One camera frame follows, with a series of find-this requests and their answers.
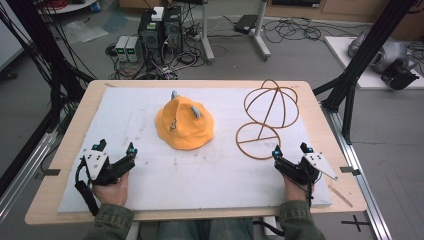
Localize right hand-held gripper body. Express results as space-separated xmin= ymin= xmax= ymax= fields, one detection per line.
xmin=275 ymin=151 xmax=339 ymax=187

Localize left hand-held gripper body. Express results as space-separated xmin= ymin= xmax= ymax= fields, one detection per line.
xmin=81 ymin=149 xmax=137 ymax=187

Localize wooden hat stand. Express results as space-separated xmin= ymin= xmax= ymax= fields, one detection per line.
xmin=235 ymin=78 xmax=300 ymax=161

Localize yellow bucket hat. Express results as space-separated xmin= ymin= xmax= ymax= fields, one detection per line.
xmin=155 ymin=89 xmax=215 ymax=151

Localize person's right hand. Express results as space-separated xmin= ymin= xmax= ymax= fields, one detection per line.
xmin=282 ymin=173 xmax=315 ymax=203

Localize person's left hand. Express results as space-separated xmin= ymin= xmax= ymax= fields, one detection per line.
xmin=92 ymin=171 xmax=130 ymax=208

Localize wooden table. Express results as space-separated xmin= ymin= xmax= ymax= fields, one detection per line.
xmin=24 ymin=79 xmax=368 ymax=226

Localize thin wooden stick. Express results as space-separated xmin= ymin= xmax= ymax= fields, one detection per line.
xmin=327 ymin=184 xmax=354 ymax=209

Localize white foam board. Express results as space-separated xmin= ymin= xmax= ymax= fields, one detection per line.
xmin=57 ymin=87 xmax=334 ymax=214

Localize grey power supply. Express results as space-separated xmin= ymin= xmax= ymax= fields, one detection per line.
xmin=125 ymin=36 xmax=143 ymax=64
xmin=114 ymin=35 xmax=131 ymax=63

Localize white floor board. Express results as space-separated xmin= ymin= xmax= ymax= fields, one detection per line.
xmin=323 ymin=34 xmax=424 ymax=91

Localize person's legs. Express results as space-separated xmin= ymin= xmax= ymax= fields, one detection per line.
xmin=156 ymin=218 xmax=256 ymax=240

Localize clear plastic sheet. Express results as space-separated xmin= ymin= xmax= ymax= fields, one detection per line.
xmin=61 ymin=19 xmax=110 ymax=44

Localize black computer tower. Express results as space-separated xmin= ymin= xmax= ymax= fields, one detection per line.
xmin=162 ymin=5 xmax=185 ymax=56
xmin=137 ymin=9 xmax=165 ymax=65

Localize black device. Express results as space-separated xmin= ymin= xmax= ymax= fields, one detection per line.
xmin=380 ymin=57 xmax=421 ymax=91

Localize flat black box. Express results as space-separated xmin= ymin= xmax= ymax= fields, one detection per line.
xmin=233 ymin=14 xmax=260 ymax=35

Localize white metal stand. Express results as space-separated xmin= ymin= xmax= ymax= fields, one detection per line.
xmin=199 ymin=0 xmax=273 ymax=65

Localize white box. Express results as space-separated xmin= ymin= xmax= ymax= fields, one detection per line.
xmin=150 ymin=6 xmax=165 ymax=23

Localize white round table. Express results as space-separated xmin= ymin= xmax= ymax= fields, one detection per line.
xmin=37 ymin=0 xmax=102 ymax=15

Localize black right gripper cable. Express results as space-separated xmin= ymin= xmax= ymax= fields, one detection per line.
xmin=253 ymin=181 xmax=316 ymax=238

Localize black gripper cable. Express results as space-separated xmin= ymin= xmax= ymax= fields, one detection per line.
xmin=253 ymin=181 xmax=316 ymax=238
xmin=73 ymin=155 xmax=101 ymax=217

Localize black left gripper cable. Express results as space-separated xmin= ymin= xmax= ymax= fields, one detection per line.
xmin=73 ymin=155 xmax=101 ymax=217

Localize aluminium rail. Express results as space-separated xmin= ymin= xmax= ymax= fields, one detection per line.
xmin=320 ymin=101 xmax=395 ymax=240
xmin=0 ymin=129 xmax=60 ymax=225

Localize bundle of computer cables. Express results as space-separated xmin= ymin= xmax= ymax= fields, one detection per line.
xmin=105 ymin=31 xmax=209 ymax=81

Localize black metal frame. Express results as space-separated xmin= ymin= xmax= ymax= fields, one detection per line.
xmin=0 ymin=0 xmax=98 ymax=198
xmin=312 ymin=0 xmax=419 ymax=145

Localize tangle of black cables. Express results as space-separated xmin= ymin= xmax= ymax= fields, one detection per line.
xmin=259 ymin=15 xmax=363 ymax=45

